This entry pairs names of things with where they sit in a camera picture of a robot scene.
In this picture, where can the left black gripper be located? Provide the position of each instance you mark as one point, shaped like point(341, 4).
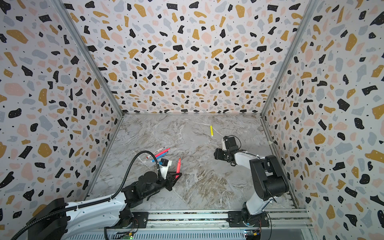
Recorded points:
point(169, 180)

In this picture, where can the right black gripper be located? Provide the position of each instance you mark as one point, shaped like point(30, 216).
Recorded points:
point(222, 154)

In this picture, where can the pink highlighter pen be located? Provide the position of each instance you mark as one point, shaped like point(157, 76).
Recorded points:
point(178, 168)

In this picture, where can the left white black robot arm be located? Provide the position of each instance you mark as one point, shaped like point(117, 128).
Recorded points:
point(60, 220)

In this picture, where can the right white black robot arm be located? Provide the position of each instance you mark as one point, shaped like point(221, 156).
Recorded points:
point(267, 174)

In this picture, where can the red pink marker pen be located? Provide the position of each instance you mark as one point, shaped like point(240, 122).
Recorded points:
point(161, 153)

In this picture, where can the thin white red pen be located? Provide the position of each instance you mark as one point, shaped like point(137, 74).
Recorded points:
point(155, 152)

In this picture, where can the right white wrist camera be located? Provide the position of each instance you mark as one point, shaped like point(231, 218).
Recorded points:
point(229, 143)

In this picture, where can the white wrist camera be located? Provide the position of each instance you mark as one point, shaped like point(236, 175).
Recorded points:
point(229, 143)
point(164, 167)

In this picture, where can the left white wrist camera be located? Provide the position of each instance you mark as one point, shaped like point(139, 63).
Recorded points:
point(164, 167)

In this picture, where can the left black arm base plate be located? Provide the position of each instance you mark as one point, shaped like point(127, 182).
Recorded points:
point(133, 221)

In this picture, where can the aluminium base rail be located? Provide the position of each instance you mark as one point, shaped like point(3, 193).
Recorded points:
point(288, 224)

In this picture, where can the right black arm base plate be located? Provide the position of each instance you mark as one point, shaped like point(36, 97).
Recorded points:
point(241, 219)

